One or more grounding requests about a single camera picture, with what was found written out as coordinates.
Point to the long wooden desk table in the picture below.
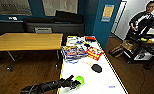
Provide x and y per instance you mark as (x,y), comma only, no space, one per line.
(26,41)

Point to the black wheeled cart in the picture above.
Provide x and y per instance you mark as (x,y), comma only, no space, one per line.
(143,50)

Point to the brown cardboard box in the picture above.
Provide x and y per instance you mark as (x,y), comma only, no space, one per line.
(128,45)

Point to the person in dark shirt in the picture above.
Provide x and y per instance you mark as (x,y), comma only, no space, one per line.
(143,21)

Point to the small yellow object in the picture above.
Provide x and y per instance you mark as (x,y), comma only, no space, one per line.
(143,39)

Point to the dark wall window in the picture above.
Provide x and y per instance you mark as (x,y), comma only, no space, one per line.
(11,6)
(59,6)

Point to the white game box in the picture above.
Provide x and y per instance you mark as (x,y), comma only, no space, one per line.
(72,41)

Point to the dark sofa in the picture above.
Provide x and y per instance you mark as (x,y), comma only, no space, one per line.
(68,18)

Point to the yellow wall notice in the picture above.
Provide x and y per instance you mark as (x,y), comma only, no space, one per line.
(107,13)

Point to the flat red item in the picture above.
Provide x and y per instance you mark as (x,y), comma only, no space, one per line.
(89,38)

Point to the small white-top table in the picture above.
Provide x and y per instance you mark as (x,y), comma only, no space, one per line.
(86,80)

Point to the brown floor bag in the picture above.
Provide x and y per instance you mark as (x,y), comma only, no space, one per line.
(117,51)

